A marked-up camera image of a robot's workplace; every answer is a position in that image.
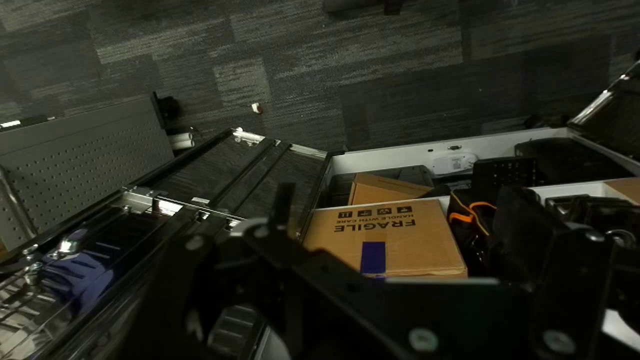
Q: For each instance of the small brown cardboard box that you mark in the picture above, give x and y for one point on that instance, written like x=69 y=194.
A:
x=376 y=189

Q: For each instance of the cardboard box with fragile label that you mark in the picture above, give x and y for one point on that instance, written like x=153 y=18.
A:
x=392 y=240

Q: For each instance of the blue cloth glove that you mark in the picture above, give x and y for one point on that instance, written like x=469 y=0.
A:
x=79 y=278

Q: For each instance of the grey perforated metal panel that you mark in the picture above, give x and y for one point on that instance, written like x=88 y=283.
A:
x=58 y=169

